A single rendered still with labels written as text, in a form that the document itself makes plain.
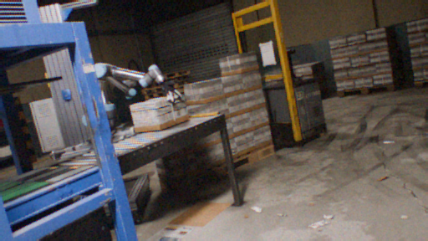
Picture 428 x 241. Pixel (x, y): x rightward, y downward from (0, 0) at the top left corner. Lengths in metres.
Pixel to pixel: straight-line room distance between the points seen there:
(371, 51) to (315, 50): 2.38
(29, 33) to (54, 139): 1.95
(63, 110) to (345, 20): 7.84
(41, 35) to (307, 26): 9.00
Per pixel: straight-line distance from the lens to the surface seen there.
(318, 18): 10.31
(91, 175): 2.11
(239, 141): 4.33
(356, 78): 8.50
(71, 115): 3.64
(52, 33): 1.90
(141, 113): 3.05
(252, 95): 4.48
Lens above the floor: 1.19
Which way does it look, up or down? 8 degrees down
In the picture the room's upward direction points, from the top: 12 degrees counter-clockwise
